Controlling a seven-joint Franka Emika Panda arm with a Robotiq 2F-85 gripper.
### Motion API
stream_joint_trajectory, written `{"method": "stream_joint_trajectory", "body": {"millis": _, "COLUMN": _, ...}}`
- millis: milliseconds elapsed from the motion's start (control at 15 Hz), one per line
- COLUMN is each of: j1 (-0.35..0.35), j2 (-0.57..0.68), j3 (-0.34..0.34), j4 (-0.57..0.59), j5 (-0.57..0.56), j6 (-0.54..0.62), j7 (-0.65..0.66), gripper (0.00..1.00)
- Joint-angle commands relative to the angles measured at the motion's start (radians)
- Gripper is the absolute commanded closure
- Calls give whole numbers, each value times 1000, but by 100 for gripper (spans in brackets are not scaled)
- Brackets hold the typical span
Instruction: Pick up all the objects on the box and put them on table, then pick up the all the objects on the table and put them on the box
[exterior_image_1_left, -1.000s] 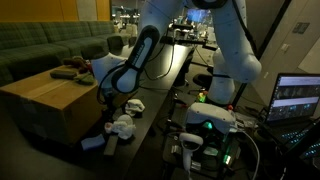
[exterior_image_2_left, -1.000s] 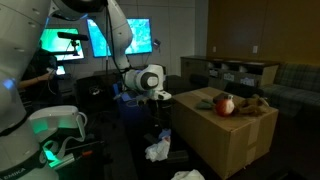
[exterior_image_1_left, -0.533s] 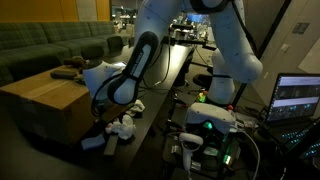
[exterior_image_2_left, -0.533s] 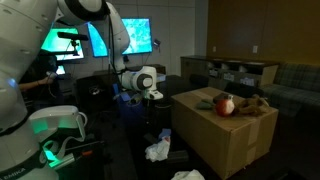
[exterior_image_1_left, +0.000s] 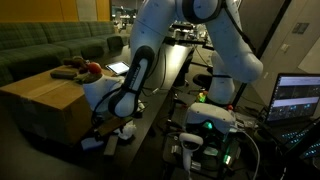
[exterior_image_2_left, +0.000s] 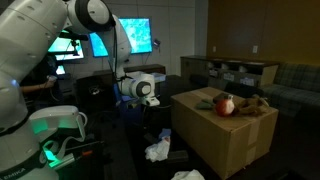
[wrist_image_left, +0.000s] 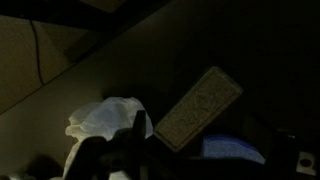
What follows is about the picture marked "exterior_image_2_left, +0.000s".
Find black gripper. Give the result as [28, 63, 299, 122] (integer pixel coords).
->
[134, 104, 158, 129]

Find blue sponge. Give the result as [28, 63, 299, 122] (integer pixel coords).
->
[158, 128, 172, 140]

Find white cloth red mark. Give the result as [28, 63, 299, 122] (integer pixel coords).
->
[144, 137, 172, 163]

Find thick black foam block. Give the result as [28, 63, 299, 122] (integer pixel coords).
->
[166, 150, 190, 164]

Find large white towel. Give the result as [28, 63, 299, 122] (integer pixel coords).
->
[170, 169, 206, 180]

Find brown plush toy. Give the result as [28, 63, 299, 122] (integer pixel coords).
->
[234, 94, 270, 118]

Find person's bare forearm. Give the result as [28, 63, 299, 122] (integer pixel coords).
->
[19, 82, 51, 94]

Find large cardboard box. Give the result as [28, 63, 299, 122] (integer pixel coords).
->
[170, 87, 279, 180]

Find person's hand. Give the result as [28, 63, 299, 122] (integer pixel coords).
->
[44, 76, 58, 89]

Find white plastic bin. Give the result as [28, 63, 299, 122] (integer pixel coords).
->
[151, 72, 167, 84]

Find white cloth pile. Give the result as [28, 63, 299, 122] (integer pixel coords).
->
[123, 70, 148, 80]

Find black office chair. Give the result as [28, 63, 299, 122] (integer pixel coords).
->
[73, 74, 116, 113]

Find black chair backrest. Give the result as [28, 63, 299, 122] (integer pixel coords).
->
[224, 82, 264, 101]
[189, 73, 210, 89]

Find wooden shelf cabinet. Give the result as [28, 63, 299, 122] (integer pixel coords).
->
[180, 55, 279, 88]

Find black tool orange tip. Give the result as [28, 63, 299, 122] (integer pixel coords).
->
[63, 139, 107, 159]

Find small lit screen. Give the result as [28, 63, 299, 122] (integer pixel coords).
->
[55, 65, 67, 76]

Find smaller desk monitor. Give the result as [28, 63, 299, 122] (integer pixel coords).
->
[47, 34, 85, 62]

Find person in dark clothes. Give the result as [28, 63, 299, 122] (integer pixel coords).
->
[19, 54, 65, 111]

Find plaid green sofa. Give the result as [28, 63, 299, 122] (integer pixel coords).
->
[259, 63, 320, 118]

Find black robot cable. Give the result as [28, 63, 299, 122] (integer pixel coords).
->
[108, 16, 134, 83]

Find small wall bracket device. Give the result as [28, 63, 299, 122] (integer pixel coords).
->
[153, 38, 162, 51]

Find large wall monitor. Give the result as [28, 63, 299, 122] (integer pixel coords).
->
[88, 18, 154, 58]

